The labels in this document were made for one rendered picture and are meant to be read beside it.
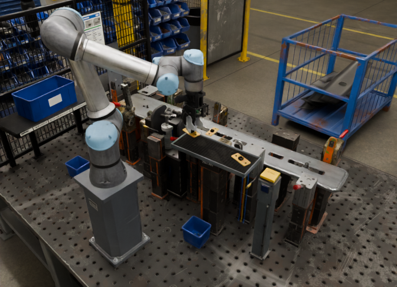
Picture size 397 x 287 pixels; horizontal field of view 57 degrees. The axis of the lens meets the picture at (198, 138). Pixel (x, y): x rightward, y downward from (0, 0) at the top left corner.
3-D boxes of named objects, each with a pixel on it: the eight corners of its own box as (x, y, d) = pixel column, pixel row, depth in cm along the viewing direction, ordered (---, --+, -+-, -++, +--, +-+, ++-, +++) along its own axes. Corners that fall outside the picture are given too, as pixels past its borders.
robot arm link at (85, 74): (96, 150, 152) (34, 20, 122) (101, 130, 164) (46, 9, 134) (124, 143, 151) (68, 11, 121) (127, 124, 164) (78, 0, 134)
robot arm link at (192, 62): (181, 48, 142) (202, 47, 143) (181, 74, 148) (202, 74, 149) (181, 55, 136) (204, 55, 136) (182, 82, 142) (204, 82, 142)
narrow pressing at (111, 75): (124, 92, 239) (118, 41, 220) (111, 98, 231) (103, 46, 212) (123, 91, 239) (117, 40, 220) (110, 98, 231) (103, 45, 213)
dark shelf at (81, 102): (136, 80, 254) (136, 76, 253) (17, 139, 193) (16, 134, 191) (114, 72, 265) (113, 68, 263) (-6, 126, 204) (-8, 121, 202)
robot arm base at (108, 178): (104, 193, 143) (100, 173, 138) (82, 176, 152) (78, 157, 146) (134, 175, 152) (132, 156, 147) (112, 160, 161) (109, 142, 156)
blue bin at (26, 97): (78, 100, 223) (74, 81, 215) (35, 122, 201) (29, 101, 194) (59, 94, 230) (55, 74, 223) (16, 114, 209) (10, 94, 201)
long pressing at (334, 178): (352, 169, 174) (352, 166, 173) (336, 196, 158) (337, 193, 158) (136, 93, 240) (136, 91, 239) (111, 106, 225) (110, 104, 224)
